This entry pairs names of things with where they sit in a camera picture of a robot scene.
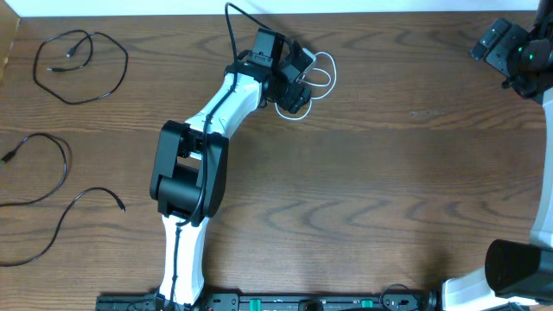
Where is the white cable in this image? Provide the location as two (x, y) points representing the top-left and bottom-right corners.
(274, 50), (338, 121)

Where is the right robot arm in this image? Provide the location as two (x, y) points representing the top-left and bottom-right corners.
(428, 1), (552, 310)

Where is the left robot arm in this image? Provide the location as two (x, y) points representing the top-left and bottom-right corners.
(149, 29), (316, 310)

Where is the brown cardboard panel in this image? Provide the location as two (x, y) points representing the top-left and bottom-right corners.
(0, 0), (21, 79)

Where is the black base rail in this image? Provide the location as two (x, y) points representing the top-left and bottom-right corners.
(95, 293), (531, 311)

